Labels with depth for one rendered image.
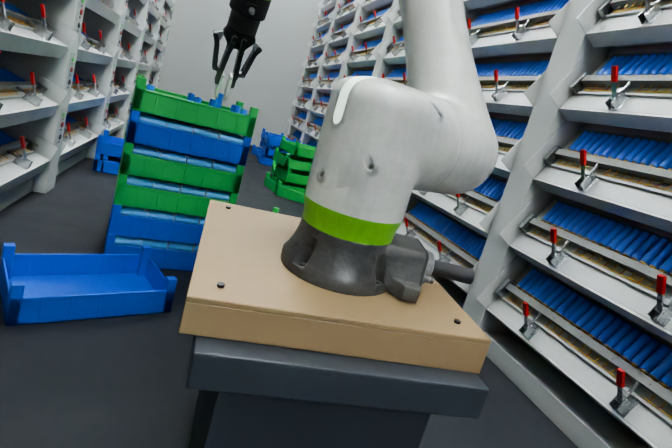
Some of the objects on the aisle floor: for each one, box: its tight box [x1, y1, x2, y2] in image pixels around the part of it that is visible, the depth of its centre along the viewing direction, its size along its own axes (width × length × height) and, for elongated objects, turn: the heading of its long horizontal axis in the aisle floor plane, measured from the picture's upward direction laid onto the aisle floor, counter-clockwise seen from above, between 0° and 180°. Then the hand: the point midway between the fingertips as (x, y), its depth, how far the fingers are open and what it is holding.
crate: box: [103, 211, 197, 271], centre depth 128 cm, size 30×20×8 cm
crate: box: [0, 243, 177, 326], centre depth 96 cm, size 30×20×8 cm
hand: (223, 85), depth 122 cm, fingers closed, pressing on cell
